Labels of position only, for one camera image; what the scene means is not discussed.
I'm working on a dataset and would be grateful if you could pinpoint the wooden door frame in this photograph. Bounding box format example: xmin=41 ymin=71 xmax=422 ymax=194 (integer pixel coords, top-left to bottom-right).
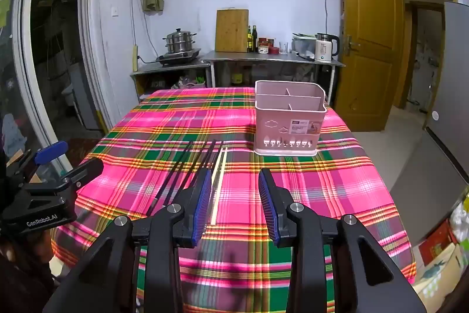
xmin=394 ymin=0 xmax=458 ymax=112

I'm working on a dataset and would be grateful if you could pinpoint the glass sliding door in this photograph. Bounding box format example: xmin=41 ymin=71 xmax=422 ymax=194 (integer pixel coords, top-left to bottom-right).
xmin=0 ymin=0 xmax=107 ymax=189

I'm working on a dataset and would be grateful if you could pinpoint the portable gas stove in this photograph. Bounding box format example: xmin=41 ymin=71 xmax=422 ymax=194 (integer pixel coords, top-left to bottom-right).
xmin=156 ymin=48 xmax=202 ymax=66

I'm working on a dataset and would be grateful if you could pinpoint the large steel kitchen table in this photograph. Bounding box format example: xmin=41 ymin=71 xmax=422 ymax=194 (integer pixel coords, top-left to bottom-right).
xmin=201 ymin=50 xmax=346 ymax=104

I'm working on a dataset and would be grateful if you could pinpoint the wooden chopstick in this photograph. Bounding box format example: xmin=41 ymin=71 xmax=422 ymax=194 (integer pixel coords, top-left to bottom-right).
xmin=210 ymin=148 xmax=225 ymax=189
xmin=210 ymin=147 xmax=228 ymax=226

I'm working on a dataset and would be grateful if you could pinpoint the steel steamer pot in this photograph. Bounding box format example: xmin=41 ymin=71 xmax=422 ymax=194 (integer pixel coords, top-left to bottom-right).
xmin=163 ymin=28 xmax=197 ymax=54

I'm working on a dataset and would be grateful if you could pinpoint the pink basket with vegetables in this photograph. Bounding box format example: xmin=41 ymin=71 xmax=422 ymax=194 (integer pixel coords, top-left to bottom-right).
xmin=178 ymin=76 xmax=206 ymax=89

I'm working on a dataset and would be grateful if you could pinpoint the white electric kettle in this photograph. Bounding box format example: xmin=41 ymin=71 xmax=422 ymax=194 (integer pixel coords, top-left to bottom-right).
xmin=315 ymin=33 xmax=340 ymax=63

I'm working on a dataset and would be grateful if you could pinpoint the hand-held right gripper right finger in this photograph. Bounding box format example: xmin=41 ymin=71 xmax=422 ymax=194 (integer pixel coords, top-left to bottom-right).
xmin=258 ymin=168 xmax=427 ymax=313

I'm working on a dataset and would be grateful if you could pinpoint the printed cardboard box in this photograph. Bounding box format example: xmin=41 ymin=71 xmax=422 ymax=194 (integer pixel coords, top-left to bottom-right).
xmin=412 ymin=243 xmax=466 ymax=299

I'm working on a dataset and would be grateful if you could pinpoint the bamboo cutting board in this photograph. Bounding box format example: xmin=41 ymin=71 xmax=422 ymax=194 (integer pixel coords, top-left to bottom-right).
xmin=215 ymin=9 xmax=249 ymax=53

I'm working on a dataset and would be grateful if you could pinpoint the pink plastic chopstick holder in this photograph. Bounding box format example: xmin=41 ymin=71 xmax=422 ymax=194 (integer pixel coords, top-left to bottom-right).
xmin=254 ymin=80 xmax=328 ymax=156

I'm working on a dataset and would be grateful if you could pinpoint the grey refrigerator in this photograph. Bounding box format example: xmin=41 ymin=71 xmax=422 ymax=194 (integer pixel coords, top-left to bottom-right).
xmin=425 ymin=1 xmax=469 ymax=185

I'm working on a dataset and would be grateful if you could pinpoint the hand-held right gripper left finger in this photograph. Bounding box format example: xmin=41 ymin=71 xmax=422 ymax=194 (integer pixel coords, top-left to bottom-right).
xmin=44 ymin=168 xmax=213 ymax=313

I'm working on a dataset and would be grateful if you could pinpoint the white plastic container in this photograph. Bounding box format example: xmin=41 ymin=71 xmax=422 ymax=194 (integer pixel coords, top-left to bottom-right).
xmin=292 ymin=34 xmax=317 ymax=57

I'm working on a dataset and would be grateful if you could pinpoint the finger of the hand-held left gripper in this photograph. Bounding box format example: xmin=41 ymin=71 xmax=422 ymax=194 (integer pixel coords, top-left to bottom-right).
xmin=34 ymin=141 xmax=69 ymax=165
xmin=59 ymin=158 xmax=105 ymax=191

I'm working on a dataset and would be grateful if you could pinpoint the small steel kitchen table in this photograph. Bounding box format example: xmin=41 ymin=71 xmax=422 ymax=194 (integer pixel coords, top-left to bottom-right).
xmin=130 ymin=60 xmax=212 ymax=101

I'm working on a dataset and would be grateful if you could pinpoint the pink green plaid tablecloth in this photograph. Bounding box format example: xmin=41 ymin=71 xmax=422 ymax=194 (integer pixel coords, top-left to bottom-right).
xmin=51 ymin=86 xmax=416 ymax=313

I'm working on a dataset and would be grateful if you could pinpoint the yellow wooden door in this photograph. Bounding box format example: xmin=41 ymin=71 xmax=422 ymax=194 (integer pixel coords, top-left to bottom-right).
xmin=338 ymin=0 xmax=405 ymax=132

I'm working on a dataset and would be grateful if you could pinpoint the red box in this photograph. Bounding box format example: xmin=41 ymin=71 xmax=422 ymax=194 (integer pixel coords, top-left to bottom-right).
xmin=418 ymin=219 xmax=458 ymax=266

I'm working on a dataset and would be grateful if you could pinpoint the white plastic bag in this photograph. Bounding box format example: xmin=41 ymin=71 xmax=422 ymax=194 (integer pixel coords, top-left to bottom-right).
xmin=449 ymin=196 xmax=469 ymax=244

